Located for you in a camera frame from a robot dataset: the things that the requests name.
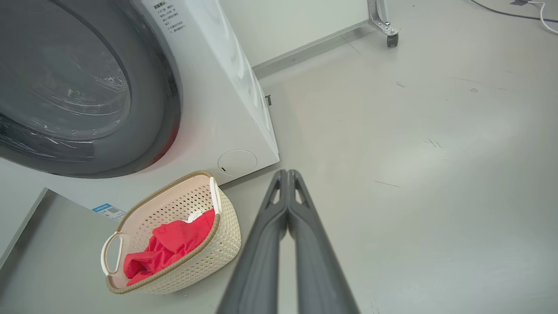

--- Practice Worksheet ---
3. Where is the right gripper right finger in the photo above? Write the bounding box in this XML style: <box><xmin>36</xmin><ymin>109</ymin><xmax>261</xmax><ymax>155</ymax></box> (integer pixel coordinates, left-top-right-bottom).
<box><xmin>287</xmin><ymin>170</ymin><xmax>361</xmax><ymax>314</ymax></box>

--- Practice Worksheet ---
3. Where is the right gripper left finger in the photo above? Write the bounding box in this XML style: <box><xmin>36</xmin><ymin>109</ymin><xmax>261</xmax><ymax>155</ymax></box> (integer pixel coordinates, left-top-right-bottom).
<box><xmin>217</xmin><ymin>170</ymin><xmax>289</xmax><ymax>314</ymax></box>

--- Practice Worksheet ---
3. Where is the red garment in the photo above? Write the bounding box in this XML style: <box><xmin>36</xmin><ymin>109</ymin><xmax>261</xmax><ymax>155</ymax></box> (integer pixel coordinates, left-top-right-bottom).
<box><xmin>123</xmin><ymin>208</ymin><xmax>217</xmax><ymax>287</ymax></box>

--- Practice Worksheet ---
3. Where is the dark round washing machine door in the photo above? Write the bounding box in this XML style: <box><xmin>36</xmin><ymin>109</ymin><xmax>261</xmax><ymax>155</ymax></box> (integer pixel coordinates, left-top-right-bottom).
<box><xmin>0</xmin><ymin>0</ymin><xmax>182</xmax><ymax>179</ymax></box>

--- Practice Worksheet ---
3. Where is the cream perforated laundry basket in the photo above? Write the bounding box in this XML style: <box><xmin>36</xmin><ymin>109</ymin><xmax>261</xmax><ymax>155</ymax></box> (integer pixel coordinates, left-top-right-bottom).
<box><xmin>101</xmin><ymin>171</ymin><xmax>242</xmax><ymax>295</ymax></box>

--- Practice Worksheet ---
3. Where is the white washing machine body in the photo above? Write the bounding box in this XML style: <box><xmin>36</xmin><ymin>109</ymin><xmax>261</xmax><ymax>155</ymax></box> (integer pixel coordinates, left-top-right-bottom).
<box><xmin>0</xmin><ymin>0</ymin><xmax>280</xmax><ymax>224</ymax></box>

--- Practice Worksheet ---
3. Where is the round filter cover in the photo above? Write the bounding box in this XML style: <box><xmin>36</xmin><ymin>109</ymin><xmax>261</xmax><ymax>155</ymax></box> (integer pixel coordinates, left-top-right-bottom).
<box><xmin>218</xmin><ymin>150</ymin><xmax>258</xmax><ymax>177</ymax></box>

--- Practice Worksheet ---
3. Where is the blue energy label sticker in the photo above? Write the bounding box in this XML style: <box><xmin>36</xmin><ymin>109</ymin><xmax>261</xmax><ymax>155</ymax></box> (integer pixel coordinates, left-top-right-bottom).
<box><xmin>92</xmin><ymin>202</ymin><xmax>127</xmax><ymax>222</ymax></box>

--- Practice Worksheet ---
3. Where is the grey stand leg with caster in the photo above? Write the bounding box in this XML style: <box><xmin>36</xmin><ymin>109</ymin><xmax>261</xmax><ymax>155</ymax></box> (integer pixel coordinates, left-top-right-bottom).
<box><xmin>367</xmin><ymin>0</ymin><xmax>400</xmax><ymax>48</ymax></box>

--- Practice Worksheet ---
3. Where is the printed text label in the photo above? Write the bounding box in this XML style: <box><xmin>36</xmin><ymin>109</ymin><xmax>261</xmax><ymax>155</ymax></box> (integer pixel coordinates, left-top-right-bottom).
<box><xmin>152</xmin><ymin>2</ymin><xmax>187</xmax><ymax>34</ymax></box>

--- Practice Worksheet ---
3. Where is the dark floor cable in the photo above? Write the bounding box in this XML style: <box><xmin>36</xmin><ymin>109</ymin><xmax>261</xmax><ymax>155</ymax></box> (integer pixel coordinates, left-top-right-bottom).
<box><xmin>468</xmin><ymin>0</ymin><xmax>558</xmax><ymax>24</ymax></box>

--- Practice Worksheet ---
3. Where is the white floor cable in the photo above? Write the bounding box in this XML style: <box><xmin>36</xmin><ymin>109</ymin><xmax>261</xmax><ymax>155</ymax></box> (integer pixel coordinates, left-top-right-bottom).
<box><xmin>527</xmin><ymin>0</ymin><xmax>558</xmax><ymax>36</ymax></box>

